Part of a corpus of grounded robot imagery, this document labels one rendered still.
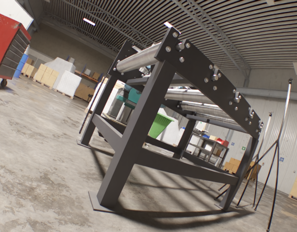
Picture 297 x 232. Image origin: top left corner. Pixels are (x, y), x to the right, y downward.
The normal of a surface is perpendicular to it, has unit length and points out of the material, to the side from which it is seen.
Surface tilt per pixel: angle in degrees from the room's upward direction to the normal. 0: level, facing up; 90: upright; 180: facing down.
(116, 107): 90
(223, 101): 90
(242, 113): 90
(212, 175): 90
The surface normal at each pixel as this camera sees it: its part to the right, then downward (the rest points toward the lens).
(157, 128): 0.26, 0.26
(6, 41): 0.46, 0.15
